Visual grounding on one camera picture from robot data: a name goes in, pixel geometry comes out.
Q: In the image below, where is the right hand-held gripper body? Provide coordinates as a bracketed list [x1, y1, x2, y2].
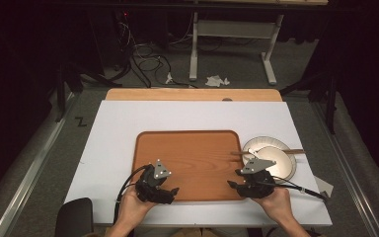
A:
[236, 157, 277, 199]

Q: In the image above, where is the person's left hand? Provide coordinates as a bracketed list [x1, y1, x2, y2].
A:
[115, 186, 159, 229]

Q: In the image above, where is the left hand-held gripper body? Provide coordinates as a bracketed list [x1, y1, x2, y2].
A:
[135, 159, 176, 205]

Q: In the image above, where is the person's right hand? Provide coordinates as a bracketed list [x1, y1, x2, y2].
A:
[252, 187, 296, 225]

